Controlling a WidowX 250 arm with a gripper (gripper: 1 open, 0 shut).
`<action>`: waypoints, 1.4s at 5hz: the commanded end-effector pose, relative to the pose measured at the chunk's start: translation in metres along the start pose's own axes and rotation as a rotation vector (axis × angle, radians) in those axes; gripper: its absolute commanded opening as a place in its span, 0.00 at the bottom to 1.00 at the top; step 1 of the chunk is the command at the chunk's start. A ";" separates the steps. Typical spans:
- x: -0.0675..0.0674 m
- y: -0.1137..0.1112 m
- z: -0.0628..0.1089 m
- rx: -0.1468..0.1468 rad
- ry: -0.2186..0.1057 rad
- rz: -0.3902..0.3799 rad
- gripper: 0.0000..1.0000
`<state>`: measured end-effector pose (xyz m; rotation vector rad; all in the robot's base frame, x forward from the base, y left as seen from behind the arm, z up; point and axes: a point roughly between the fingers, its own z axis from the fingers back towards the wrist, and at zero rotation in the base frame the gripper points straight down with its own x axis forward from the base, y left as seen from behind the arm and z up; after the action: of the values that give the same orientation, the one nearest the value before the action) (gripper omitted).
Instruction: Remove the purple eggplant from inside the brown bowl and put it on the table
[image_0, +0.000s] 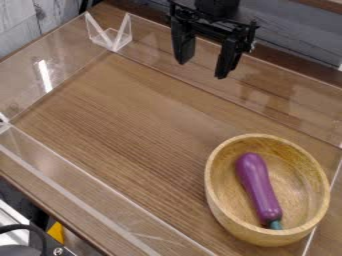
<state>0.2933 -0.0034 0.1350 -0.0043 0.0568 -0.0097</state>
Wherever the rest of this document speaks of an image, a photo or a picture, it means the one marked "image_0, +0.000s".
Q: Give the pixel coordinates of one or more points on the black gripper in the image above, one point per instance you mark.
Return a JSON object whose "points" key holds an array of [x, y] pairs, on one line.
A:
{"points": [[215, 19]]}

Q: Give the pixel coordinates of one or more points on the purple toy eggplant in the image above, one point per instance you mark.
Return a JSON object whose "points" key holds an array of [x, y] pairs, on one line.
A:
{"points": [[253, 174]]}

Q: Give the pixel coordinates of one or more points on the brown wooden bowl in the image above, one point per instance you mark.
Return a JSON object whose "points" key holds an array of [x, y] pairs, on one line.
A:
{"points": [[299, 180]]}

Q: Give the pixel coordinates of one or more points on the clear acrylic corner bracket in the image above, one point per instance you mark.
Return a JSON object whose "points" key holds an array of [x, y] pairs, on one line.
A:
{"points": [[110, 38]]}

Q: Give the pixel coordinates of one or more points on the clear acrylic front wall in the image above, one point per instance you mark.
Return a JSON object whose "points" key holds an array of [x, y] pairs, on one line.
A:
{"points": [[94, 210]]}

